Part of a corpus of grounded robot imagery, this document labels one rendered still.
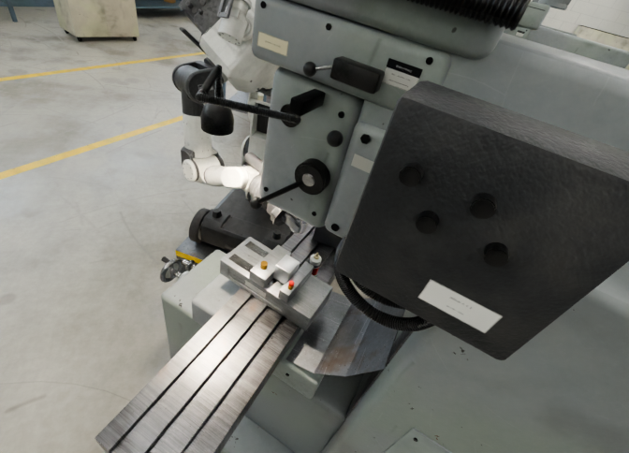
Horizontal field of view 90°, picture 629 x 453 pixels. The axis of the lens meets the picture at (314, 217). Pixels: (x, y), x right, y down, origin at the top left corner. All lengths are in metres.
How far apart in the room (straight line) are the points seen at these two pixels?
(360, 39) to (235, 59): 0.61
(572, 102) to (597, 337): 0.30
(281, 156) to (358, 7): 0.31
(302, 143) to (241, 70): 0.50
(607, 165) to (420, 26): 0.30
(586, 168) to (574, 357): 0.36
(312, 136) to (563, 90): 0.38
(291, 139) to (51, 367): 1.79
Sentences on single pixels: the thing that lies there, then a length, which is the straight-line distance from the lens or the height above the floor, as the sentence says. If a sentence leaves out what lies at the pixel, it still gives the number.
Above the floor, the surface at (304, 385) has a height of 0.79.
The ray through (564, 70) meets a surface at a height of 1.75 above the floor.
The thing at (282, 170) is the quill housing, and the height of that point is 1.43.
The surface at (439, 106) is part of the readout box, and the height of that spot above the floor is 1.72.
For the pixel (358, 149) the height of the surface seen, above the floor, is 1.55.
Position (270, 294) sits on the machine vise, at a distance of 1.00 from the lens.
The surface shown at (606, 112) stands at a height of 1.72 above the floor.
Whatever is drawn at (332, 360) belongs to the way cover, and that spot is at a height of 0.90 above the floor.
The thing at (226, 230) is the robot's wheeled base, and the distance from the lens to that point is 1.75.
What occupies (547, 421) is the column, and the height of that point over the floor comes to 1.30.
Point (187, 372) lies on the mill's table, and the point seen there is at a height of 0.90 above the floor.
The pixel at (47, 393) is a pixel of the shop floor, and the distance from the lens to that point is 2.08.
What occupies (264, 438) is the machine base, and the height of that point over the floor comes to 0.20.
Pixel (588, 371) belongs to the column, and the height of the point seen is 1.44.
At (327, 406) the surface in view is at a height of 0.71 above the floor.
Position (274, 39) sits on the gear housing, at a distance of 0.60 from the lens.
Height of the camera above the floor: 1.79
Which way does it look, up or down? 38 degrees down
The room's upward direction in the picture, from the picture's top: 16 degrees clockwise
